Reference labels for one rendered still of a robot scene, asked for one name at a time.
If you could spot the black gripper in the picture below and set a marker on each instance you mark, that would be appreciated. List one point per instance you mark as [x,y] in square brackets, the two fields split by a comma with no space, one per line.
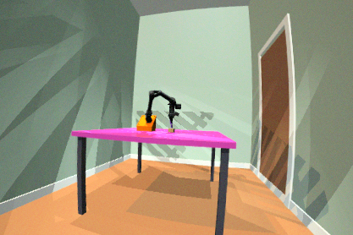
[171,114]

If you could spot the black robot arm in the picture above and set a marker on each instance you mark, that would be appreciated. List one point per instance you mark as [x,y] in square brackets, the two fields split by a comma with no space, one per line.
[172,103]

